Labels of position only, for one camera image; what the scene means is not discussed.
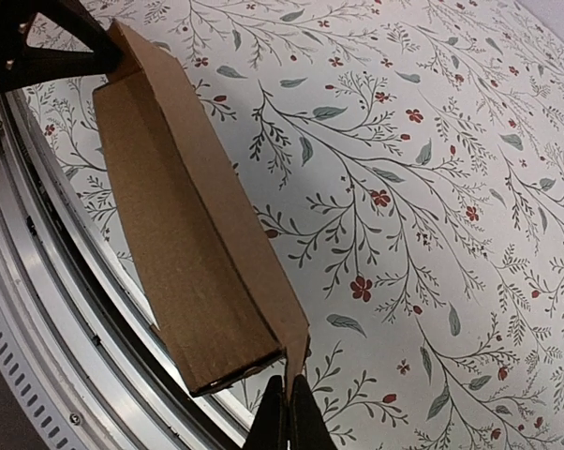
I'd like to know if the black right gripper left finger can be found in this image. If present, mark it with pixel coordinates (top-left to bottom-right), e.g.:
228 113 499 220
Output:
246 375 288 450

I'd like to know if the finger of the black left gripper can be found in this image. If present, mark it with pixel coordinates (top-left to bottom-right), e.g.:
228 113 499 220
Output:
0 0 123 94

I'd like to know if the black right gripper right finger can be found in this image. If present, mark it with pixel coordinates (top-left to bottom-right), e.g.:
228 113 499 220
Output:
289 375 336 450

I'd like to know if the brown cardboard box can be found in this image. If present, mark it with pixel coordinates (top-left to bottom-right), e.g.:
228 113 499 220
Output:
93 22 309 397

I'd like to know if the floral patterned table mat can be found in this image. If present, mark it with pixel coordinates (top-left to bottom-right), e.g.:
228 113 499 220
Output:
22 0 564 450

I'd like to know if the aluminium front rail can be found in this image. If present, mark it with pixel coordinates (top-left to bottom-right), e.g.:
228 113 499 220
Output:
0 91 251 449

